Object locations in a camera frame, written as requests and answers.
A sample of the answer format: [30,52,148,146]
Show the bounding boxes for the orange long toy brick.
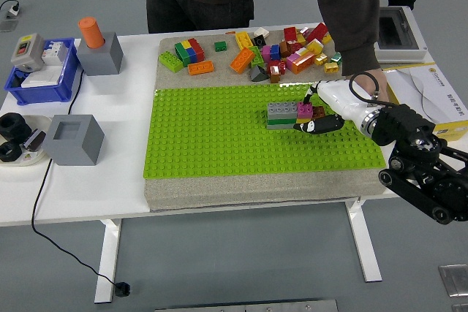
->
[187,60,216,76]
[230,47,257,74]

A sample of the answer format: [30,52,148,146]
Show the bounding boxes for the person's left hand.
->
[352,68,390,103]

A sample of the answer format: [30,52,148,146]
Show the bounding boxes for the red long toy brick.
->
[305,22,329,43]
[188,37,205,61]

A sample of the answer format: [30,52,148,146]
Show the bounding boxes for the white plug with cord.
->
[0,0,23,18]

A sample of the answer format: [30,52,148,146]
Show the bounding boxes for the grey cube holder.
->
[42,114,106,167]
[75,32,124,77]

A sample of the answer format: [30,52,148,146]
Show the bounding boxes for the grey metal floor strip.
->
[154,299,339,312]

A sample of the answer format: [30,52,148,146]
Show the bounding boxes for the white electrical distribution box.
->
[372,5,429,65]

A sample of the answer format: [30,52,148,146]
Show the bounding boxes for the brown white block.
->
[23,128,48,152]

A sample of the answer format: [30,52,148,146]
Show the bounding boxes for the yellow white cardboard box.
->
[380,63,468,141]

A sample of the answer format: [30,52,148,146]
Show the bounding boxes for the green studded baseplate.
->
[143,81,387,180]

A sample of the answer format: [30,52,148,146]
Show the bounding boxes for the glossy orange long brick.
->
[291,50,316,75]

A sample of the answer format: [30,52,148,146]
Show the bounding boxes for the white circuit breaker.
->
[40,40,69,66]

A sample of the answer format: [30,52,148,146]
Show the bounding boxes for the black plug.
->
[113,281,132,297]

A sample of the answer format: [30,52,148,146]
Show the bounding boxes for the yellow long toy brick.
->
[235,31,254,50]

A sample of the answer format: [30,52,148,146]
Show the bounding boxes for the large black nut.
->
[0,113,33,142]
[0,142,23,163]

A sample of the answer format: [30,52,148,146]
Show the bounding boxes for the orange cylinder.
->
[78,16,106,50]

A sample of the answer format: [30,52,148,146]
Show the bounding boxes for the blue plastic bin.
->
[3,37,80,106]

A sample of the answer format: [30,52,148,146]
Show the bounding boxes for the lime long toy brick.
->
[158,50,184,72]

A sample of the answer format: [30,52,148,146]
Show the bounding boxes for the grey switch box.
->
[10,32,45,72]

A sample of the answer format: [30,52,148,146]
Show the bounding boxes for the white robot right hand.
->
[292,80,372,135]

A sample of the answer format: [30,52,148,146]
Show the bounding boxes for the black power cable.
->
[31,68,118,287]

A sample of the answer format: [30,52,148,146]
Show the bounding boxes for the white table leg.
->
[345,200,383,284]
[94,218,122,305]

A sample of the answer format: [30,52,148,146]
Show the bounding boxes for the white plate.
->
[0,114,54,167]

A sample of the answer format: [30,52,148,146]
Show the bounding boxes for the white switch panel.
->
[20,66,61,88]

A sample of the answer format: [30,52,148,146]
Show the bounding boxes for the dark grey sloped brick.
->
[249,64,270,83]

